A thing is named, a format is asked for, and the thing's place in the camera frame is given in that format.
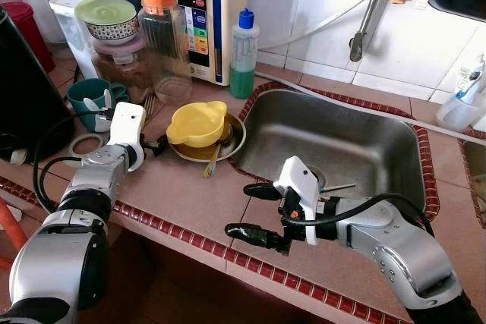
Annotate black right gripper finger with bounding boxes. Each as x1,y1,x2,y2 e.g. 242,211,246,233
225,222,286,253
243,182,283,202

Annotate yellow plastic bowl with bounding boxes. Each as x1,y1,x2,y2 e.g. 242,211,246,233
166,100,230,149

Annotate black kitchen appliance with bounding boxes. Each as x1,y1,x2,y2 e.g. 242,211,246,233
0,5,77,164

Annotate metal fork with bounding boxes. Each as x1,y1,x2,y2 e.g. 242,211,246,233
140,93,160,124

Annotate round steel plate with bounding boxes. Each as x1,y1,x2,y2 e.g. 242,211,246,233
169,110,248,164

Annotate brass coloured spoon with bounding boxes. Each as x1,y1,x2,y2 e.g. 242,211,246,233
201,138,226,180

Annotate clear tape roll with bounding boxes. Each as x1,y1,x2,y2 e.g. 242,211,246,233
68,133,111,159

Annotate teal rabbit mug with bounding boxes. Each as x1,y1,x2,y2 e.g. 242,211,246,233
67,77,131,134

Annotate glass jar pink lid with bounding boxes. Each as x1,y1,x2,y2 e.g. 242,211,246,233
91,36,156,105

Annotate stainless steel sink basin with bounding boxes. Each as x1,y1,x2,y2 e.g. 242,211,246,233
463,138,486,226
228,87,441,222

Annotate glass pitcher orange lid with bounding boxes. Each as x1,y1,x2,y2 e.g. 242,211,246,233
137,0,194,105

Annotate green liquid bottle blue cap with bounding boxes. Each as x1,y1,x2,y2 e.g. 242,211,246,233
229,8,260,100

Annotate patterned bowl green lid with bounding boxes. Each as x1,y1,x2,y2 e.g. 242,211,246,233
74,0,141,42

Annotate beige water ioniser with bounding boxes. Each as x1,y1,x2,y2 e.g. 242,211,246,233
166,0,251,87

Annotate clear white storage box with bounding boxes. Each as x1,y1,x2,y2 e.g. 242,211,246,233
49,0,103,80

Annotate white blue tube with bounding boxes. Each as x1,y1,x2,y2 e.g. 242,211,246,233
456,55,486,105

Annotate clear plastic cup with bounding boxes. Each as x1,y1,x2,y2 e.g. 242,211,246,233
437,93,486,133

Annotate dark red container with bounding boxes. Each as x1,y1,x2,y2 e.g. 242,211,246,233
0,2,58,74

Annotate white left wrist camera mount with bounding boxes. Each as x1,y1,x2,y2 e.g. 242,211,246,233
109,102,147,173

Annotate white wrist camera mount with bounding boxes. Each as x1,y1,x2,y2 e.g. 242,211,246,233
273,156,323,247
109,102,147,173

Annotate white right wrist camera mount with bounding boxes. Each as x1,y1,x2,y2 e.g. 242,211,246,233
273,156,323,247

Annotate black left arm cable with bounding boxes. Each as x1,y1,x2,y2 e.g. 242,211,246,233
30,108,122,215

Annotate orange plastic hose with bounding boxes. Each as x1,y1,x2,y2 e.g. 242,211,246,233
0,203,20,264

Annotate white water hose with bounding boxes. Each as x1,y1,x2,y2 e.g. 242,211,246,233
254,0,388,52

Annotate metal wall tap spout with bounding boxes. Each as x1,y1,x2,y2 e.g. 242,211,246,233
348,0,426,63

